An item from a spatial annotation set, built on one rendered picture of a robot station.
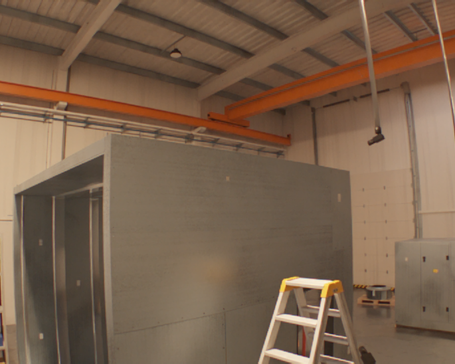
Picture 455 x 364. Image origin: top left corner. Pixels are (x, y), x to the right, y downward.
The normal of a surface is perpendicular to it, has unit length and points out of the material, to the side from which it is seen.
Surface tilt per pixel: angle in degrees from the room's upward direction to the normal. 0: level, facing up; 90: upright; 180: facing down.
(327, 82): 90
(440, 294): 90
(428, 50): 90
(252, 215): 90
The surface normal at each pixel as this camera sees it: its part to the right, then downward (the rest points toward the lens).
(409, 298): -0.74, -0.05
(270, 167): 0.67, -0.08
